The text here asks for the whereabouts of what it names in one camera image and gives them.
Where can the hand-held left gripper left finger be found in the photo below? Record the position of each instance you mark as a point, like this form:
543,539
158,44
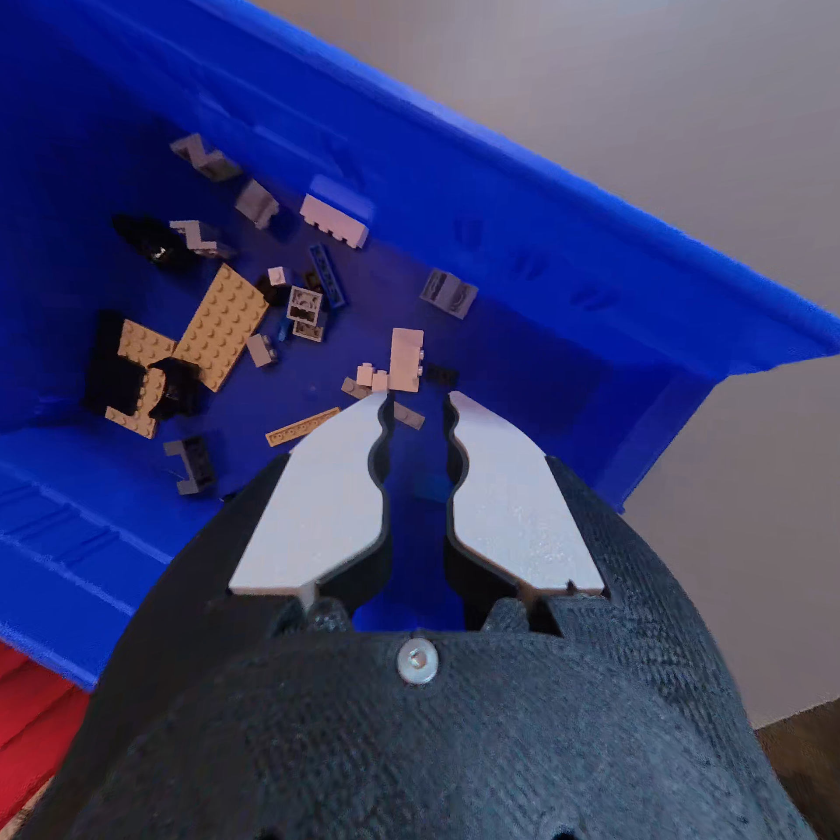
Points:
308,518

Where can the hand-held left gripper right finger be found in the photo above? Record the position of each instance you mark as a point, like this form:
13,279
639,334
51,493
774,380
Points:
525,518

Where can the blue plastic bin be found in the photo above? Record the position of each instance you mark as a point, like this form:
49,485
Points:
525,229

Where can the long tan lego tile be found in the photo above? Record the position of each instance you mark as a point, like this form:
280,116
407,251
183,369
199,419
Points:
298,428

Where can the small white lego brick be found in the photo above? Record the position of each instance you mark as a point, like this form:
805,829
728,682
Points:
365,375
380,380

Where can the small black lego plate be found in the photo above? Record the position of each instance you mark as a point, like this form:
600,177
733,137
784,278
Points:
442,375

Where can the white lego panel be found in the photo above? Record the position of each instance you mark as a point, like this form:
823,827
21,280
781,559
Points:
407,358

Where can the tan lego baseplate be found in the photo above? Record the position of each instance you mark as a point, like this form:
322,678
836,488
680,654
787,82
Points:
220,328

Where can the tan black lego assembly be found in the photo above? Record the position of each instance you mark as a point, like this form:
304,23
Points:
131,374

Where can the blue lego plate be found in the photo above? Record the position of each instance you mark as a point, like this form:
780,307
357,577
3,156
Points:
327,275

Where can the small grey lego brick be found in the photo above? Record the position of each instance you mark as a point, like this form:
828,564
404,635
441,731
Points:
279,276

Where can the light grey lego brick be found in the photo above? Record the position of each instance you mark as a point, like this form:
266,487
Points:
331,220

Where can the grey lego panel piece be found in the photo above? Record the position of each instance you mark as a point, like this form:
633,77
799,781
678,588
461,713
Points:
256,203

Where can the black lego wedge piece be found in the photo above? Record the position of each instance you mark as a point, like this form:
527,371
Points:
151,239

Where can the red plastic bin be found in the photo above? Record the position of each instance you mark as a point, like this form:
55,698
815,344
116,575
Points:
26,709

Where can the dark grey lego bracket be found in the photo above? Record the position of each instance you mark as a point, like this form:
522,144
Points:
193,463

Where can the small white lego window frame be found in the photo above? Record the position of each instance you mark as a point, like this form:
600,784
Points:
308,330

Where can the large white lego window frame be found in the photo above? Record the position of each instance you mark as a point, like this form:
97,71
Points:
305,303

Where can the grey zigzag lego bracket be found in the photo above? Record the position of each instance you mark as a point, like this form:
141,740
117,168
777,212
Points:
200,239
207,159

